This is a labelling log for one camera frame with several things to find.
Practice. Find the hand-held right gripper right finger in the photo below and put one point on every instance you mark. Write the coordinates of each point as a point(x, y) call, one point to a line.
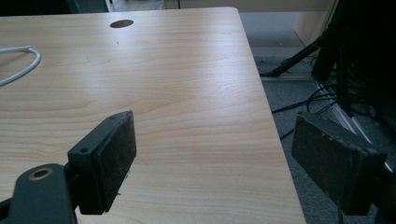
point(333, 161)

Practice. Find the black upright stand post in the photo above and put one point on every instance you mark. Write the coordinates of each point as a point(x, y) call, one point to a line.
point(344, 81)

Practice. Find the light wooden furniture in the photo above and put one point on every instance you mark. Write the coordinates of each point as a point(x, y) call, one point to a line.
point(314, 21)

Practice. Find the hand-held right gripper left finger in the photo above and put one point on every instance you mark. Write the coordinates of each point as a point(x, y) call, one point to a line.
point(106, 165)

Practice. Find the black stand leg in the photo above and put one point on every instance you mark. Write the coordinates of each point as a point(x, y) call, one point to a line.
point(295, 57)

